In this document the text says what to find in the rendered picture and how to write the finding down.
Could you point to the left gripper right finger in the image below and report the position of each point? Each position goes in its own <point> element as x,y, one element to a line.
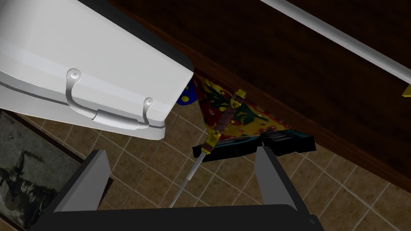
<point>273,183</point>

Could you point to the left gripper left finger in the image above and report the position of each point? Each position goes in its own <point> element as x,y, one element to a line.
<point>85,186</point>

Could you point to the dark framed picture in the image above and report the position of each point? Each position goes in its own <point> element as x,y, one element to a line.
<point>25,173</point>

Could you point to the colourful patterned floor lamp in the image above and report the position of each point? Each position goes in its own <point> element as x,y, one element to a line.
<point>237,128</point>

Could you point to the blue round object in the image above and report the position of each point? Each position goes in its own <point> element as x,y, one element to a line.
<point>188,96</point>

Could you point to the white appliance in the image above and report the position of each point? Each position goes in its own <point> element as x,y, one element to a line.
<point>96,57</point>

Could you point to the white rail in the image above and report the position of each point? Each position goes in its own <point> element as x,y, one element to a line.
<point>340,37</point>

